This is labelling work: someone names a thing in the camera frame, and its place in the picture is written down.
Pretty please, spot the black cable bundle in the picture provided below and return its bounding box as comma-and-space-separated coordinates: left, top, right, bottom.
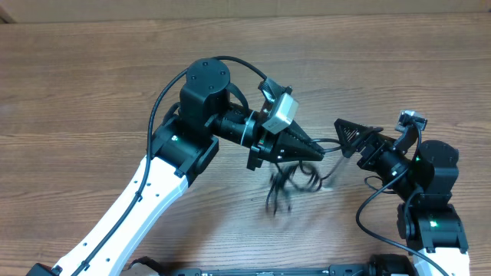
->
264, 136, 348, 218

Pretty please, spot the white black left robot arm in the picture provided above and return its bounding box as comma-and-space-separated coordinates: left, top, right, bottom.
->
30, 56, 325, 275

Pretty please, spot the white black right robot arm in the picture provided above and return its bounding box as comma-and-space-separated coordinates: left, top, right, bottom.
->
334, 113, 470, 275

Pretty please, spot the black right camera cable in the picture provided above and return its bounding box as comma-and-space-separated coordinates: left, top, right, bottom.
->
354, 114, 450, 276

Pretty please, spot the black camera cable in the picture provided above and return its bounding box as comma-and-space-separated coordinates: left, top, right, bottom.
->
68, 55, 285, 276
354, 114, 450, 276

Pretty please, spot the black left camera cable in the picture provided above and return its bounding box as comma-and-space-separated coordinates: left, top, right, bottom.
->
68, 55, 285, 276

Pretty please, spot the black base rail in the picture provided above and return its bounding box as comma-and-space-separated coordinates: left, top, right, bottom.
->
128, 253, 417, 276

